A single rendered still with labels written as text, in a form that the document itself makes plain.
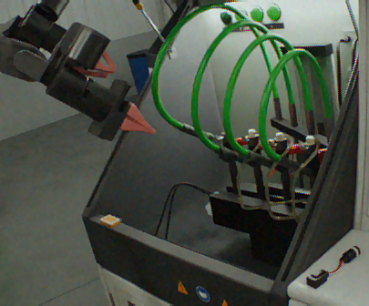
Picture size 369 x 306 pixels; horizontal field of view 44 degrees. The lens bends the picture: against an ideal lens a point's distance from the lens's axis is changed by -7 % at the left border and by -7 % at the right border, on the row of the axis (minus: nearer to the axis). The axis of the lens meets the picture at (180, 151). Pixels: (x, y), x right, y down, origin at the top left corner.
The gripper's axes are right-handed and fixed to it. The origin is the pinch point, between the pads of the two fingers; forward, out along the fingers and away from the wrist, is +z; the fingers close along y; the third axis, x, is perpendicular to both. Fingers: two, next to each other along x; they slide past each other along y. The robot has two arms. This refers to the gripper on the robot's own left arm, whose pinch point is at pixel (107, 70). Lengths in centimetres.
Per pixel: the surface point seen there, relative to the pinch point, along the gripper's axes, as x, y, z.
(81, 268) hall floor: 50, 204, 73
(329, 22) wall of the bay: -39, -7, 40
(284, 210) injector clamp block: 8.5, -7.5, 46.3
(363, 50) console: -19, -31, 34
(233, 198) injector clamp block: 8.3, 7.1, 41.3
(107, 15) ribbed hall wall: -305, 645, 50
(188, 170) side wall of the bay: -1, 43, 43
